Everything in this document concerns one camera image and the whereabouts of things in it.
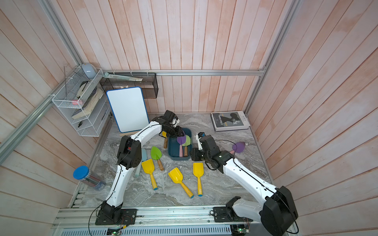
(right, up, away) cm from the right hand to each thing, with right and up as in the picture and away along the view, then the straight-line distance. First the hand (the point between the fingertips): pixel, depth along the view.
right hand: (192, 151), depth 82 cm
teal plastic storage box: (-12, 0, +16) cm, 20 cm away
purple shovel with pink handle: (-7, +5, +19) cm, 21 cm away
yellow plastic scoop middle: (-9, -16, +5) cm, 19 cm away
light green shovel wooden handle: (-3, +3, +19) cm, 19 cm away
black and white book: (+31, +19, +29) cm, 46 cm away
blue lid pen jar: (-53, -8, -13) cm, 55 cm away
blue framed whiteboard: (-40, +26, +8) cm, 48 cm away
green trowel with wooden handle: (-23, -5, +14) cm, 28 cm away
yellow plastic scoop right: (+4, -14, +7) cm, 16 cm away
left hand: (-7, +7, +19) cm, 21 cm away
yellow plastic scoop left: (-27, -11, +8) cm, 30 cm away
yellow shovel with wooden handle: (-18, +3, +19) cm, 26 cm away
